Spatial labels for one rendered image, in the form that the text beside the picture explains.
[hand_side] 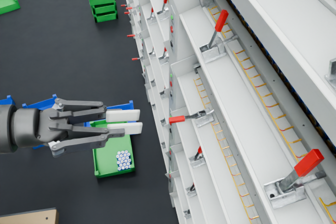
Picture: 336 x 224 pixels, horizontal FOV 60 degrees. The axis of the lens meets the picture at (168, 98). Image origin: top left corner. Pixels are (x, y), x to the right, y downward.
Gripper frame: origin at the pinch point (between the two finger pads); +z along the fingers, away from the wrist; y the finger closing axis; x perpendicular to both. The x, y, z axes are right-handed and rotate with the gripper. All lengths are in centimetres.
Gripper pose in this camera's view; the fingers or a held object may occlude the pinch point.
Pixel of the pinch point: (124, 122)
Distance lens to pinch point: 61.6
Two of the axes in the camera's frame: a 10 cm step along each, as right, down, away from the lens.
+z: 9.6, -0.3, 2.6
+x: 1.7, -6.9, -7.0
